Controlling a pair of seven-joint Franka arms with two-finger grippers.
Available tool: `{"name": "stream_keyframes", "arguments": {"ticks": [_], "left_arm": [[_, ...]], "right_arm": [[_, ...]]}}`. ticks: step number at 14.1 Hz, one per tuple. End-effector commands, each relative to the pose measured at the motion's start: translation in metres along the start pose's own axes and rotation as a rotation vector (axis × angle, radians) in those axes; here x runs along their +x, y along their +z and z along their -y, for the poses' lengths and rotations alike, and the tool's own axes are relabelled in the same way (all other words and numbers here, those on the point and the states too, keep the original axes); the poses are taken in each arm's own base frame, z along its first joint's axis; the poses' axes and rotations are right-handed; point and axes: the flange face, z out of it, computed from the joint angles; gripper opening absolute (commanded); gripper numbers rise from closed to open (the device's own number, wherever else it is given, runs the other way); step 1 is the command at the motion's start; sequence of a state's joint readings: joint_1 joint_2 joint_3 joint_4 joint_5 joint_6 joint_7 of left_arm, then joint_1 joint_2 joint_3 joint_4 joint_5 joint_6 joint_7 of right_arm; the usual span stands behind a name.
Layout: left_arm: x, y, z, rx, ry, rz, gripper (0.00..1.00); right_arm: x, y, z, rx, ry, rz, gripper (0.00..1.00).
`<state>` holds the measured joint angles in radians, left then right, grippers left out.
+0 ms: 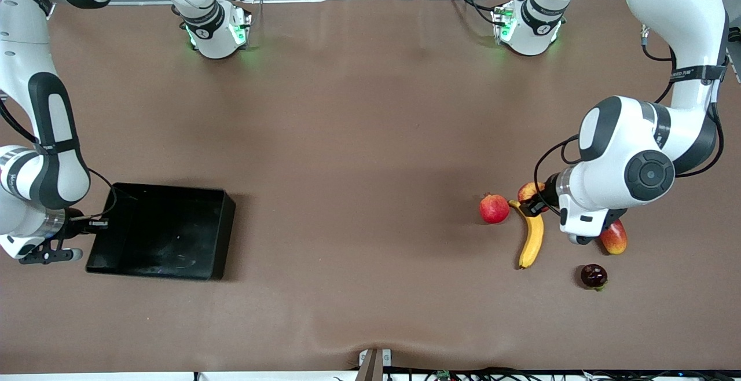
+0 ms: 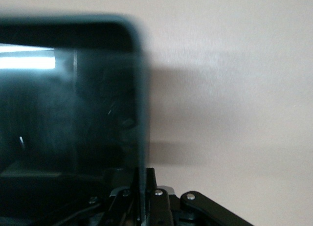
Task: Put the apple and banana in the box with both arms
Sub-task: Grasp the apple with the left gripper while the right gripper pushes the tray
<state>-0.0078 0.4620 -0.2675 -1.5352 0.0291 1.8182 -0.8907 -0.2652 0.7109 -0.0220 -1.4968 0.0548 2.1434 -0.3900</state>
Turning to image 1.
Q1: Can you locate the red yellow apple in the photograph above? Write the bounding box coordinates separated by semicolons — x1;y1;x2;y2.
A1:
517;182;548;213

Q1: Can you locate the yellow banana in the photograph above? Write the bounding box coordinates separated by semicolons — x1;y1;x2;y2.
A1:
508;199;545;270

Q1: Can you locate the black rectangular box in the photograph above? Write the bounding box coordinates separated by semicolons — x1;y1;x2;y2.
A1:
86;182;236;281

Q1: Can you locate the red pomegranate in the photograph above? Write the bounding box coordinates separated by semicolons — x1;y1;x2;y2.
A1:
479;192;511;225

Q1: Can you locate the red yellow mango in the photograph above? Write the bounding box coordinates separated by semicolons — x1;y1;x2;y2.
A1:
599;219;628;255

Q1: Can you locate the dark purple mangosteen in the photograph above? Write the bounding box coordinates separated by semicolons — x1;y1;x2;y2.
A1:
581;263;608;292

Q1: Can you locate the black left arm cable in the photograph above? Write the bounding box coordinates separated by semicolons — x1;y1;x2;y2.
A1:
533;25;725;216

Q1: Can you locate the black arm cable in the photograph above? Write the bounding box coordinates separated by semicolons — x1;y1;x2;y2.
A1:
533;25;725;216
69;167;118;221

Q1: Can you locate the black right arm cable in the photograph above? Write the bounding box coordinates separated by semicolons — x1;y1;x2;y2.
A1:
69;167;118;221

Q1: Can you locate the metal bracket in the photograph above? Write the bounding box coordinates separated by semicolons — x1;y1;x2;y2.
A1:
358;348;392;381

